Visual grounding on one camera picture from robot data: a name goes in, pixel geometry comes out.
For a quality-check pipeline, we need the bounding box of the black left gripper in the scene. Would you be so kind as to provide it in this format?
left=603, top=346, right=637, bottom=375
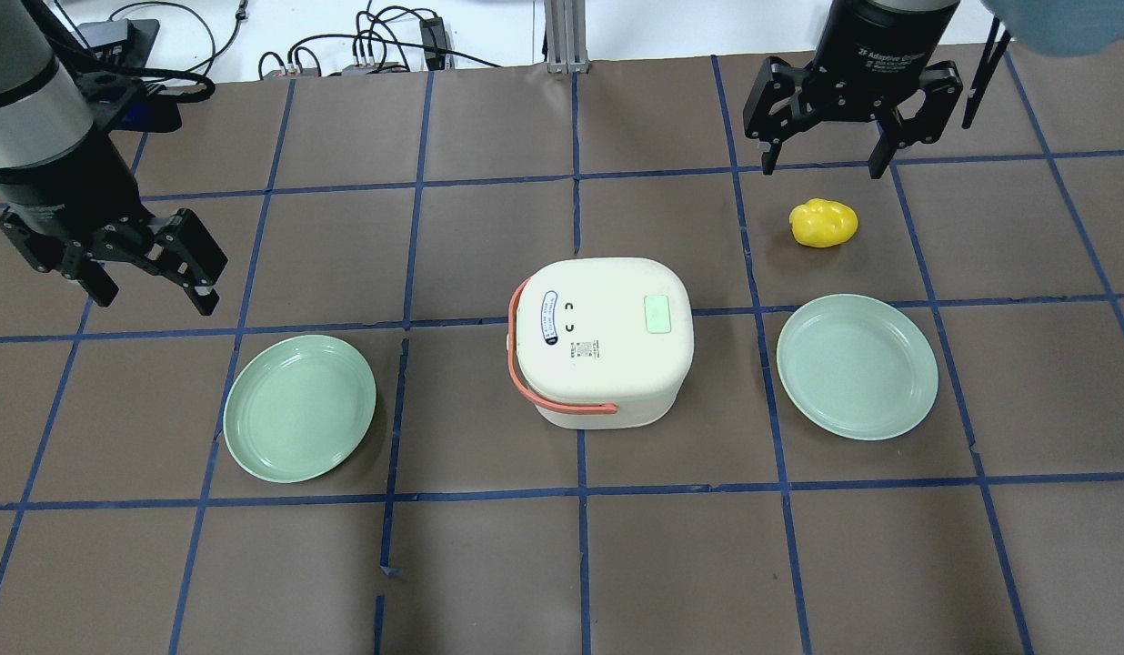
left=0, top=136, right=228, bottom=317

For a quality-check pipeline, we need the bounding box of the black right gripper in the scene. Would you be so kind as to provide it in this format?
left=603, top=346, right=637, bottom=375
left=742, top=1, right=964, bottom=179

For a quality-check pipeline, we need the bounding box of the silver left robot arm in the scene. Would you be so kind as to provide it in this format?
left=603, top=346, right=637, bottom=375
left=0, top=1, right=228, bottom=316

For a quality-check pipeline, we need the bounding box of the green plate left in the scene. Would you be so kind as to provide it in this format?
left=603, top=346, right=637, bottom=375
left=223, top=333, right=377, bottom=484

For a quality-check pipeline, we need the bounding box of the green plate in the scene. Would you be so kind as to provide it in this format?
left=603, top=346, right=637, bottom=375
left=777, top=294, right=939, bottom=442
left=223, top=333, right=377, bottom=484

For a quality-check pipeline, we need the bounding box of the green plate right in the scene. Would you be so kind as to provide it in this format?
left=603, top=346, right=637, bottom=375
left=777, top=294, right=939, bottom=442

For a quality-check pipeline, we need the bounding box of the black power adapter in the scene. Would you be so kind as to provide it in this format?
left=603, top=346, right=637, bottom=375
left=419, top=16, right=450, bottom=71

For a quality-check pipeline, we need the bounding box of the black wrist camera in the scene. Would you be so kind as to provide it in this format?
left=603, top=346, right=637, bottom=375
left=55, top=45, right=217, bottom=134

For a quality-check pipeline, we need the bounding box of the aluminium frame post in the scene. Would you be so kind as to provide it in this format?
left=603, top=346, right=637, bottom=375
left=544, top=0, right=590, bottom=75

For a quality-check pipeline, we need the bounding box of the white rice cooker orange handle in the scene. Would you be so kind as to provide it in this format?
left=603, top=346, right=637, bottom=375
left=507, top=257, right=695, bottom=430

